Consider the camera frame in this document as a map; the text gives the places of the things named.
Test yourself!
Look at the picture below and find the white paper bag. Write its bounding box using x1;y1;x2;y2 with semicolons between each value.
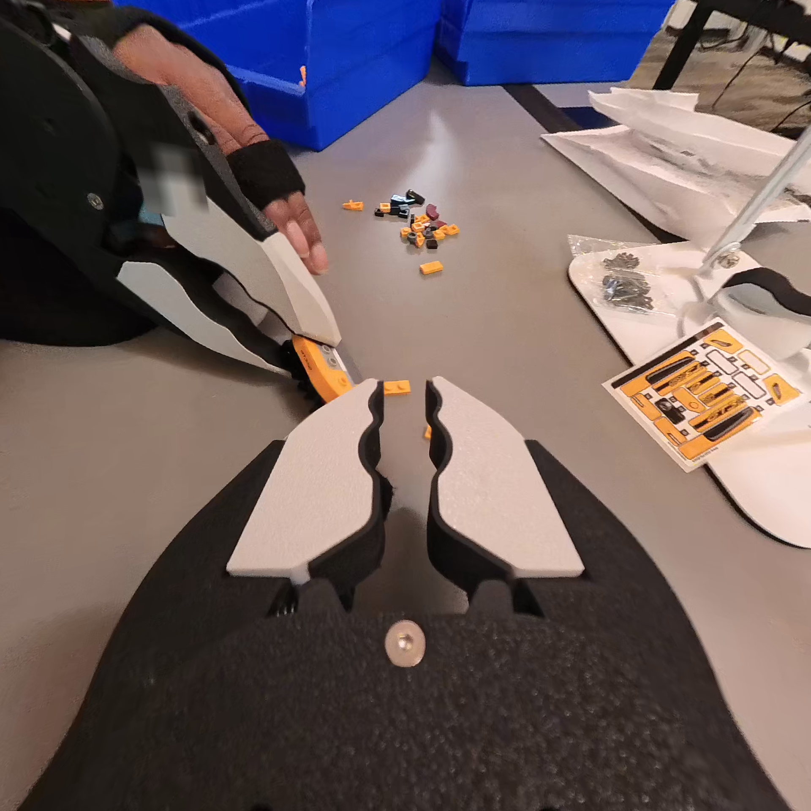
540;123;811;245
588;87;811;166

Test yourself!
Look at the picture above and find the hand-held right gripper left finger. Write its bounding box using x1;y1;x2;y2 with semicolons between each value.
225;378;392;587

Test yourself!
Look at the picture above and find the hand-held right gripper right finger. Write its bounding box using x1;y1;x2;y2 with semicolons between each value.
425;376;585;580

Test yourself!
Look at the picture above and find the lego sticker sheet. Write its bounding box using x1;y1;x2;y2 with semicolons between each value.
601;318;804;474

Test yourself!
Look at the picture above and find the orange grey lego assembly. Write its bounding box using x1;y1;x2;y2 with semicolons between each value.
279;335;356;404

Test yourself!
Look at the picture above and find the person's left hand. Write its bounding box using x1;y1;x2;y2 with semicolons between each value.
113;25;330;275

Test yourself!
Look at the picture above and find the pile of small lego pieces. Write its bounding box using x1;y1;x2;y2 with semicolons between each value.
342;188;461;250

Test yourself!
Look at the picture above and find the plastic bag of black parts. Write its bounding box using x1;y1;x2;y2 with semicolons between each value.
567;233;663;316

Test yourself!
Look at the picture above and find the white book stand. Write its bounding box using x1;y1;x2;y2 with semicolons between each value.
567;123;811;550

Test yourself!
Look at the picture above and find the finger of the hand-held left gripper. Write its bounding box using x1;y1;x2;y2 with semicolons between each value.
115;260;295;379
160;212;344;348

